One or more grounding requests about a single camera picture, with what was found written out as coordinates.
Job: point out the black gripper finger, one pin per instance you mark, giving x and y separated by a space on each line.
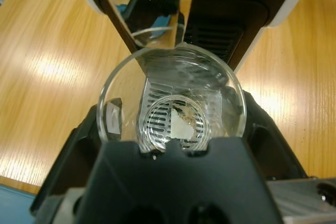
270 150
68 161

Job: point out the clear drinking glass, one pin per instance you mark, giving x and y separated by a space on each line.
173 129

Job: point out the teal plastic tray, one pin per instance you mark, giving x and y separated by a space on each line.
13 205

